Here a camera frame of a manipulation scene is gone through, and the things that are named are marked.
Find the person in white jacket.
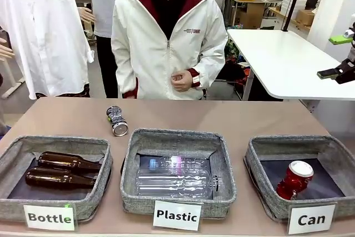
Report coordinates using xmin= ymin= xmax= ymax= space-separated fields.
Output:
xmin=110 ymin=0 xmax=229 ymax=101

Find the crushed black silver can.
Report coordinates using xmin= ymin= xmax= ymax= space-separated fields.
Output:
xmin=106 ymin=105 xmax=129 ymax=137

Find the grey fabric plastic basket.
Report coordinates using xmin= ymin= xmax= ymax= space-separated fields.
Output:
xmin=120 ymin=128 xmax=237 ymax=220

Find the person's left forearm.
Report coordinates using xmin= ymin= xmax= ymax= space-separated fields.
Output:
xmin=188 ymin=48 xmax=229 ymax=91

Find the white Can label card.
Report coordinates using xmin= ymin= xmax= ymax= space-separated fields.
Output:
xmin=287 ymin=204 xmax=337 ymax=235

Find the large clear plastic bottle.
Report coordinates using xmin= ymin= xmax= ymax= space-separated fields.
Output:
xmin=137 ymin=169 xmax=221 ymax=199

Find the white Bottle label card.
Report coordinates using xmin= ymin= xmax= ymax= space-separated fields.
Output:
xmin=23 ymin=204 xmax=76 ymax=231

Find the grey fabric bottle basket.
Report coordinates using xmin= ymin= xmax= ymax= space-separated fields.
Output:
xmin=0 ymin=135 xmax=113 ymax=223

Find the wooden workbench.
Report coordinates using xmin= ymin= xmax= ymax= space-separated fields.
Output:
xmin=229 ymin=0 xmax=284 ymax=29

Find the person's right forearm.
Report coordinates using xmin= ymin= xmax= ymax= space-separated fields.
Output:
xmin=115 ymin=59 xmax=139 ymax=100

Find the cardboard box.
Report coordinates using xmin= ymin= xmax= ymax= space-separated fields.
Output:
xmin=295 ymin=9 xmax=316 ymax=26

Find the white Plastic label card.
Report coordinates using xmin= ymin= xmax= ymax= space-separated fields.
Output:
xmin=152 ymin=200 xmax=202 ymax=232

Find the person in grey shirt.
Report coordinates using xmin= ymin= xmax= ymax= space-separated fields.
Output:
xmin=89 ymin=0 xmax=134 ymax=99

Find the grey fabric can basket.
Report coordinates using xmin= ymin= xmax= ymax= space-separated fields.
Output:
xmin=244 ymin=135 xmax=355 ymax=221

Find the colourful bag pile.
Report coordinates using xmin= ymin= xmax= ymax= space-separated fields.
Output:
xmin=216 ymin=39 xmax=252 ymax=100

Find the crushed red soda can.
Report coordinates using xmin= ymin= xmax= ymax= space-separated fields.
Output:
xmin=276 ymin=160 xmax=315 ymax=200

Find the black vertical pole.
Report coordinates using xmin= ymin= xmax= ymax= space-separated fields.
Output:
xmin=281 ymin=0 xmax=306 ymax=32

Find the white desk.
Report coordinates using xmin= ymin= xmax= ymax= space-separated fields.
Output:
xmin=226 ymin=28 xmax=355 ymax=102

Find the clear pink-labelled plastic bottle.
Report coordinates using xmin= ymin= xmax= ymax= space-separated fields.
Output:
xmin=148 ymin=157 xmax=210 ymax=172

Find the brown glass bottle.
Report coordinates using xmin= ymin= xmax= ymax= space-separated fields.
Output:
xmin=25 ymin=167 xmax=97 ymax=189
xmin=37 ymin=151 xmax=102 ymax=173

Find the person's left hand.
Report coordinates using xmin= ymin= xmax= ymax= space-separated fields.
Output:
xmin=170 ymin=70 xmax=194 ymax=93

